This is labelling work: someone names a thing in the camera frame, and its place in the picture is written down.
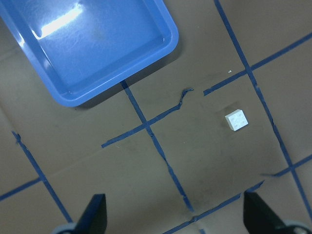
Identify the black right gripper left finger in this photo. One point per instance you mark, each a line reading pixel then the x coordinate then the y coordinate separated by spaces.
pixel 94 217

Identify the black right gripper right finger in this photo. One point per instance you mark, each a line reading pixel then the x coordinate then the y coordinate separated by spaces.
pixel 259 218

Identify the white block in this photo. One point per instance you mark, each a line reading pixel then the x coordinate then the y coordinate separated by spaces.
pixel 236 120

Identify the blue plastic tray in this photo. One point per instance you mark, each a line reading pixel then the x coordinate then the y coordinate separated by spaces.
pixel 81 48

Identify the brown paper table cover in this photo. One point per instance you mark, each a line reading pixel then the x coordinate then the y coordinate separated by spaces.
pixel 158 144

